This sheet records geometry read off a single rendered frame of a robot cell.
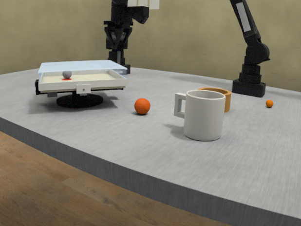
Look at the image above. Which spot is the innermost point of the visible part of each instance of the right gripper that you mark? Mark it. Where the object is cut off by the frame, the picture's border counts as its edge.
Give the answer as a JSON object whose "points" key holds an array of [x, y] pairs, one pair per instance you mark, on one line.
{"points": [[117, 30]]}

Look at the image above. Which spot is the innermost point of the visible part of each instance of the white mug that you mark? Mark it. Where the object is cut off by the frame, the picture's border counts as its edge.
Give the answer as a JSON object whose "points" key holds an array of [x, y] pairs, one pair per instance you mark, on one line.
{"points": [[204, 114]]}

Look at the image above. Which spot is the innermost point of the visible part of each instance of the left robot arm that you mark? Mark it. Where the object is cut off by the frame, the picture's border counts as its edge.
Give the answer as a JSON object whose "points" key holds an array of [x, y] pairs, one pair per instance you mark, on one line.
{"points": [[256, 51]]}

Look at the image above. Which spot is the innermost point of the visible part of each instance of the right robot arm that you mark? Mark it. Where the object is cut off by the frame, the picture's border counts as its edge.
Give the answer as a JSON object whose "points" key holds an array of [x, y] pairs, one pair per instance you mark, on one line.
{"points": [[126, 13]]}

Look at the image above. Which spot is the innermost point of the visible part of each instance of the orange ball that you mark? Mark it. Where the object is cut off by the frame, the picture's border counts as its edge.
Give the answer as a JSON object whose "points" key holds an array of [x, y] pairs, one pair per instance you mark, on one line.
{"points": [[142, 106], [269, 103]]}

